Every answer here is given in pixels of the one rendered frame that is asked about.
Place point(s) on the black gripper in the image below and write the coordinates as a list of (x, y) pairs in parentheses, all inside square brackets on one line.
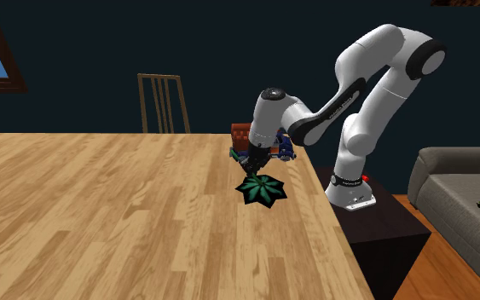
[(256, 160)]

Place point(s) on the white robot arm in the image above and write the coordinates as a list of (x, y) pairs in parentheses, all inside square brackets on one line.
[(364, 91)]

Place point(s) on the red-brown box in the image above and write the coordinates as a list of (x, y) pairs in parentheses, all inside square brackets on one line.
[(239, 136)]

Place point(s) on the green leaf with stem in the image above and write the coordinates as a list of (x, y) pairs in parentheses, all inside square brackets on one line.
[(263, 189)]

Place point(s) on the blue toy truck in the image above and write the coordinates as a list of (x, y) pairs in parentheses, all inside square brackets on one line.
[(285, 147)]

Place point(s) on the brown wooden chair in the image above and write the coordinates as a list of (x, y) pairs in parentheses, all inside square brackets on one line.
[(164, 104)]

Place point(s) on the dark robot stand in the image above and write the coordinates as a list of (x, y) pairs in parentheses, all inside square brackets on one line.
[(379, 232)]

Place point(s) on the grey sofa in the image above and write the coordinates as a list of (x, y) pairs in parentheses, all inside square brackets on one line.
[(455, 195)]

